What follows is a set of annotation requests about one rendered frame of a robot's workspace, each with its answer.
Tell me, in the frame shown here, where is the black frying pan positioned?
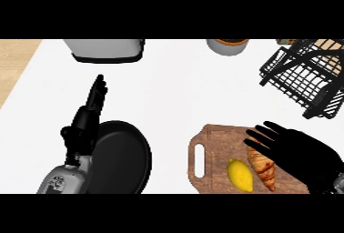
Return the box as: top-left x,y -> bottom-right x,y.
85,120 -> 154,195

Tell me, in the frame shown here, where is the small brown object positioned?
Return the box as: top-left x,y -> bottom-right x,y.
275,38 -> 297,46

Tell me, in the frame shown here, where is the brown croissant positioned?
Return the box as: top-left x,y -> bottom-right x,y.
247,137 -> 278,192

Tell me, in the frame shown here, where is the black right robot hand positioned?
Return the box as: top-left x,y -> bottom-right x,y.
243,120 -> 344,195

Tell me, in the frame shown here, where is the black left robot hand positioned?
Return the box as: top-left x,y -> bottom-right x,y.
60,74 -> 110,167

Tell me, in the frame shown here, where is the wooden cutting board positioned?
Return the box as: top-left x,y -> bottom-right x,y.
188,123 -> 312,195

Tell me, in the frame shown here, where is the black wire tiered basket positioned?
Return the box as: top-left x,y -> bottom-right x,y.
259,38 -> 344,120

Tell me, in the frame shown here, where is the grey pot with brown rim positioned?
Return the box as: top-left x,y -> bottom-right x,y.
206,38 -> 250,56

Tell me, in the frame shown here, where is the grey appliance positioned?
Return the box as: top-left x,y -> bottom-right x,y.
63,38 -> 147,64

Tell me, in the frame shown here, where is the yellow lemon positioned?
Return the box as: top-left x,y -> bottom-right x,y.
226,158 -> 256,193

